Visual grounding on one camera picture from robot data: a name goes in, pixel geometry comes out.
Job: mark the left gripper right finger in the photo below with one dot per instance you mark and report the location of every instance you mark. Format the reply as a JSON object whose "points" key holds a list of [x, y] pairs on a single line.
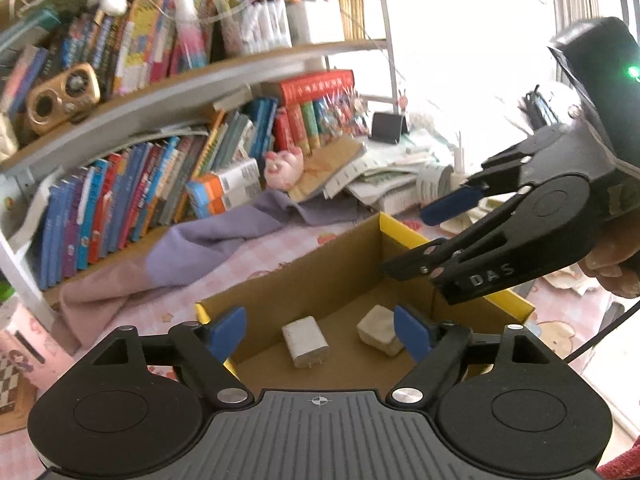
{"points": [[438, 351]]}

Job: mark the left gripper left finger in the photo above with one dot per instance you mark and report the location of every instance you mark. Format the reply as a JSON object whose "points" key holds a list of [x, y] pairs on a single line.
{"points": [[202, 350]]}

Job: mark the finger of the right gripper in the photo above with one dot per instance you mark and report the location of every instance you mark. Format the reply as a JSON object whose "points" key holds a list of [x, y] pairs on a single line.
{"points": [[423, 259], [500, 174]]}

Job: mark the person's right hand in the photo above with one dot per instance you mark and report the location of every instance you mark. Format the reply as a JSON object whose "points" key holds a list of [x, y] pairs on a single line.
{"points": [[617, 242]]}

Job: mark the stack of papers and books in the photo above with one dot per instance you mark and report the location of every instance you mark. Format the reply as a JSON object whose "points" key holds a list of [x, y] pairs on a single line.
{"points": [[424, 164]]}

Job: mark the white charger block in box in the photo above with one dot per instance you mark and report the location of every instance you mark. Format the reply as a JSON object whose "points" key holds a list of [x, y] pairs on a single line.
{"points": [[305, 342]]}

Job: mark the yellow cardboard box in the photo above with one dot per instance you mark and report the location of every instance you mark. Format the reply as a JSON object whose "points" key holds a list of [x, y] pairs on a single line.
{"points": [[338, 284]]}

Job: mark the black phone stand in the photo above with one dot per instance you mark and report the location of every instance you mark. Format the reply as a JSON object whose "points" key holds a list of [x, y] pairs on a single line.
{"points": [[388, 127]]}

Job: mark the purple pink cloth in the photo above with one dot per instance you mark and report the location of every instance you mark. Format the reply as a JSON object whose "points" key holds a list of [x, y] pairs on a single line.
{"points": [[184, 254]]}

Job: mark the orange white boxed book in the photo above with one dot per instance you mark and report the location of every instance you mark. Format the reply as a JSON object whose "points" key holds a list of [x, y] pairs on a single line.
{"points": [[226, 189]]}

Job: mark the pink pig plush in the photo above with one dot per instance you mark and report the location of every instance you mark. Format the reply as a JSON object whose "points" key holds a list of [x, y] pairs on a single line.
{"points": [[283, 169]]}

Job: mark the white wooden bookshelf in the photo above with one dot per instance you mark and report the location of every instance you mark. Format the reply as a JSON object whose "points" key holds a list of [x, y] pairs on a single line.
{"points": [[184, 97]]}

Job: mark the row of colourful books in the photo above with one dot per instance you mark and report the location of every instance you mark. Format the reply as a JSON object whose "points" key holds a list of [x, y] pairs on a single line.
{"points": [[97, 210]]}

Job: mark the red thick dictionary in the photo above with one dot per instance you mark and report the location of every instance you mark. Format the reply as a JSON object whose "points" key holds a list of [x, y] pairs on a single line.
{"points": [[308, 87]]}

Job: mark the gold retro radio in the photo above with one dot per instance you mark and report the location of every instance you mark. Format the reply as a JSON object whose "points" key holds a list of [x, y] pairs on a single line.
{"points": [[63, 97]]}

